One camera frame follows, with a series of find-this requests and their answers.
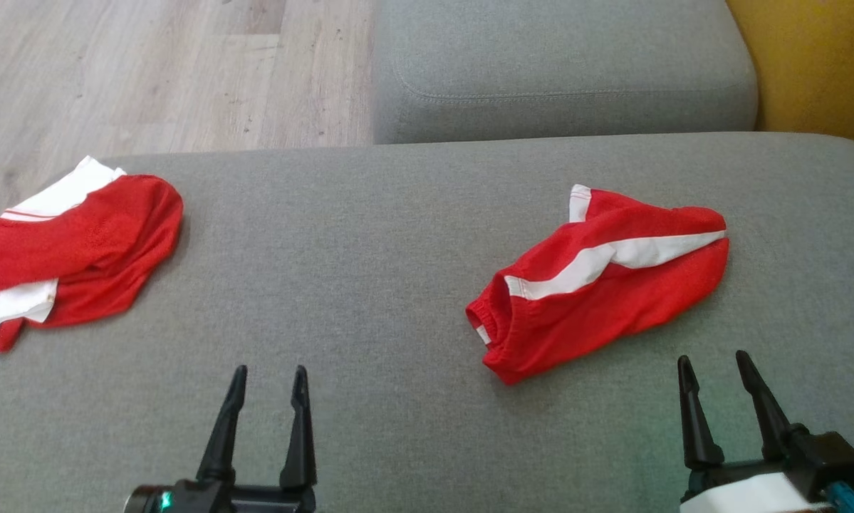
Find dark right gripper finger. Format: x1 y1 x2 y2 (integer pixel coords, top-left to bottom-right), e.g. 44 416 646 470
677 355 726 472
735 349 809 462

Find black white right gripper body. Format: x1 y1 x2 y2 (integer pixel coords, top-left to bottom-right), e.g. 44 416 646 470
679 426 854 513

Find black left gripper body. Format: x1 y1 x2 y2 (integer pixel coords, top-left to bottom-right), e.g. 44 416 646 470
124 480 318 513

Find red jersey with white trim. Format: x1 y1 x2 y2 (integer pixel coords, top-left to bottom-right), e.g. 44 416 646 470
0 155 185 353

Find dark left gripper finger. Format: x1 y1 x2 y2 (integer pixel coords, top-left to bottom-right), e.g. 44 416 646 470
278 365 318 492
197 365 249 486

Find blue cable plug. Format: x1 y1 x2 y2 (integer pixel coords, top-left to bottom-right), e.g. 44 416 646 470
824 480 854 513

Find red shorts with white stripe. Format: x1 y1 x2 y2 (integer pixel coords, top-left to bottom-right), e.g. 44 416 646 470
465 184 731 386

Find grey sofa seat cushion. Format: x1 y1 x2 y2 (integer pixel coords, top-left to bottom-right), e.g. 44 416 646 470
373 0 759 145

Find large grey sofa ottoman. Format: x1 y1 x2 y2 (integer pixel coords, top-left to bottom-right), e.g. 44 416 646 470
0 132 854 513

